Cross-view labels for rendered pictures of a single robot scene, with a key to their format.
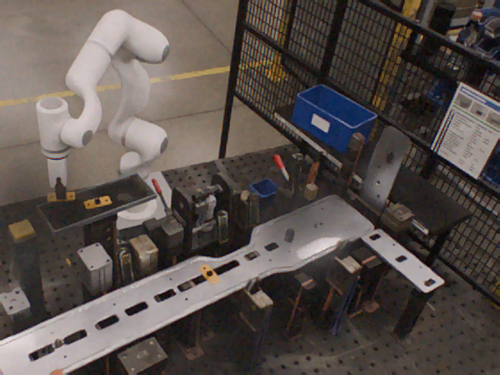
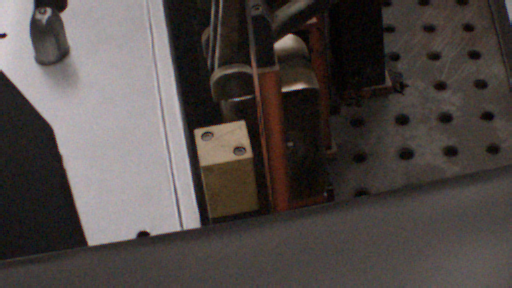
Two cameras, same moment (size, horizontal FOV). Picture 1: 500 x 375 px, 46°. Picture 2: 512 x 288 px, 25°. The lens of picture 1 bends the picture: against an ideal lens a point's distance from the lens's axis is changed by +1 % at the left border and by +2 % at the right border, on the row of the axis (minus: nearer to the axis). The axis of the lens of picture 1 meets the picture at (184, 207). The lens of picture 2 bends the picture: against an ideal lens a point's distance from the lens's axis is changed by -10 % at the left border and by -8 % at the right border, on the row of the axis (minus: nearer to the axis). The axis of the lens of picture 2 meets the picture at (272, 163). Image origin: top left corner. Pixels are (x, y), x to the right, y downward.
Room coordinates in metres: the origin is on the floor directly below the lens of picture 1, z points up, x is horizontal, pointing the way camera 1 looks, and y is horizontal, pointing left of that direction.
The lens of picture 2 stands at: (1.99, -0.93, 1.64)
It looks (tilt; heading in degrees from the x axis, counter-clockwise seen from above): 48 degrees down; 120
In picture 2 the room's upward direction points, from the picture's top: 7 degrees counter-clockwise
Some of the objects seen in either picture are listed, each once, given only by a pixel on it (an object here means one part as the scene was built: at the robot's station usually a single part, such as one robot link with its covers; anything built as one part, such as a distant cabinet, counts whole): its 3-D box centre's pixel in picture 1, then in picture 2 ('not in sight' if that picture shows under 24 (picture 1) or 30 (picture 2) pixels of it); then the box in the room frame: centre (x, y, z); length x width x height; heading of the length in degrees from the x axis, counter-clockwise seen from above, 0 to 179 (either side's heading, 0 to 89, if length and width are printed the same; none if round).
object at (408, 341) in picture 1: (412, 310); not in sight; (1.32, -0.83, 0.84); 0.11 x 0.06 x 0.29; 36
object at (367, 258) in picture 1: (355, 282); not in sight; (1.43, -0.65, 0.84); 0.11 x 0.10 x 0.28; 36
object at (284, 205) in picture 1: (279, 223); (283, 226); (1.67, -0.38, 0.88); 0.07 x 0.06 x 0.35; 36
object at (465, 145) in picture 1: (470, 130); not in sight; (1.78, -0.98, 1.30); 0.23 x 0.02 x 0.31; 36
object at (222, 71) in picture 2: not in sight; (232, 82); (1.66, -0.41, 1.06); 0.03 x 0.01 x 0.03; 36
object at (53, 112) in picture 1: (54, 123); not in sight; (1.34, 0.38, 1.49); 0.09 x 0.08 x 0.13; 66
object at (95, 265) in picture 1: (96, 297); not in sight; (1.20, 0.26, 0.90); 0.13 x 0.10 x 0.41; 36
